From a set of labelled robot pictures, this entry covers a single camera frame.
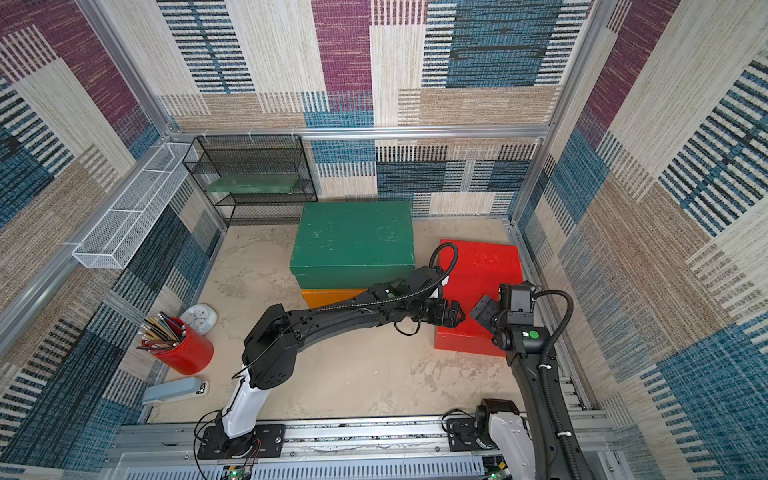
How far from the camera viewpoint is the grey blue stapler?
2.58ft

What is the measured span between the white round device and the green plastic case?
0.37 meters

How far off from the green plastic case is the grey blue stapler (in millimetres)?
549

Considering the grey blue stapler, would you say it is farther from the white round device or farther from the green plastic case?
the green plastic case

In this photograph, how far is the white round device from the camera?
0.92 metres

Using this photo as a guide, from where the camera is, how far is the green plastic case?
950 mm

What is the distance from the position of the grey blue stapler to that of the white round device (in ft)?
0.48

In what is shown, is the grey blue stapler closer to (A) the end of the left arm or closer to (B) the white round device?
(B) the white round device
